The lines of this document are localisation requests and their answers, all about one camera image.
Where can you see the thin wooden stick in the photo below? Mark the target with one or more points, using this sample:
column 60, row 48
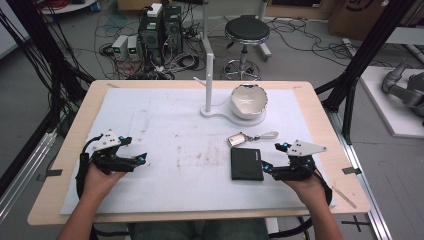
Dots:
column 345, row 198

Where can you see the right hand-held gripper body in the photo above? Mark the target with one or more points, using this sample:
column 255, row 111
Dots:
column 301, row 148

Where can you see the person's right hand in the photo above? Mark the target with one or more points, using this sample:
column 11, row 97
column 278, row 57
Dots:
column 310, row 190

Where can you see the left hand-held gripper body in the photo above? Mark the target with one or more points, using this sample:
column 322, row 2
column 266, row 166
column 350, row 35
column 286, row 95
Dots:
column 106, row 142

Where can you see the black tape strip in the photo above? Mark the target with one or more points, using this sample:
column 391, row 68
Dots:
column 351, row 170
column 53, row 173

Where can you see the white stand with pole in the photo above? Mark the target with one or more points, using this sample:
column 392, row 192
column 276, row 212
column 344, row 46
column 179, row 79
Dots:
column 209, row 86

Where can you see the aluminium rail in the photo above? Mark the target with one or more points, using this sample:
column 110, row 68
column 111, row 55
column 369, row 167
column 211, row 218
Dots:
column 23, row 176
column 363, row 186

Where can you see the white side table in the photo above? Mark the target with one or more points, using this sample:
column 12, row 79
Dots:
column 406, row 35

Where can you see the white metal stand legs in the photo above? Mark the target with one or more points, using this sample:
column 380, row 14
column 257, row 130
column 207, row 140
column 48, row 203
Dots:
column 205, row 33

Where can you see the white base board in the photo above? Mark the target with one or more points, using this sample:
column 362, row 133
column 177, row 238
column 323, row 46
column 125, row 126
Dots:
column 383, row 106

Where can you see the person's left hand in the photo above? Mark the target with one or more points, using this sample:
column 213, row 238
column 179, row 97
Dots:
column 96, row 181

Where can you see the white box on computer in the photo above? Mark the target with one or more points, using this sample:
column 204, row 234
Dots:
column 154, row 10

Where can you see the black wallet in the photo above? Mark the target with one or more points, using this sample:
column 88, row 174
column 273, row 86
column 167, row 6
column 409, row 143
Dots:
column 246, row 164

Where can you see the black computer tower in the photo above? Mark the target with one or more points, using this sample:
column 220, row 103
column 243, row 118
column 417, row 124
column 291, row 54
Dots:
column 150, row 40
column 173, row 30

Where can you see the cardboard box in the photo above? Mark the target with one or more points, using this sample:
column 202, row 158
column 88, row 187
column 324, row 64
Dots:
column 356, row 16

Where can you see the black metal frame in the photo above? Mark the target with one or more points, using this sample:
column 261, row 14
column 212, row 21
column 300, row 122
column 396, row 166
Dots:
column 383, row 33
column 30, row 20

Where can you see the black tape cross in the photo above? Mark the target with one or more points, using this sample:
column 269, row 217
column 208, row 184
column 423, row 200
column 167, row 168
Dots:
column 356, row 223

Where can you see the grey power supply unit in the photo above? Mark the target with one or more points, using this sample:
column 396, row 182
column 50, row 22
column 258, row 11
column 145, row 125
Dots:
column 132, row 48
column 119, row 48

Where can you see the white ceramic bowl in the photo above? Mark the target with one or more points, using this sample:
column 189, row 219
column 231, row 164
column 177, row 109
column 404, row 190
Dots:
column 248, row 100

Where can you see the white foam mat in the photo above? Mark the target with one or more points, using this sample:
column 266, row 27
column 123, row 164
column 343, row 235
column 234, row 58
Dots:
column 166, row 133

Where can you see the person's legs in jeans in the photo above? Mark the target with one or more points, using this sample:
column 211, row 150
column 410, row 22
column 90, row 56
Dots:
column 166, row 231

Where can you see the black round stool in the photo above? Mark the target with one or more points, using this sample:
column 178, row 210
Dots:
column 247, row 28

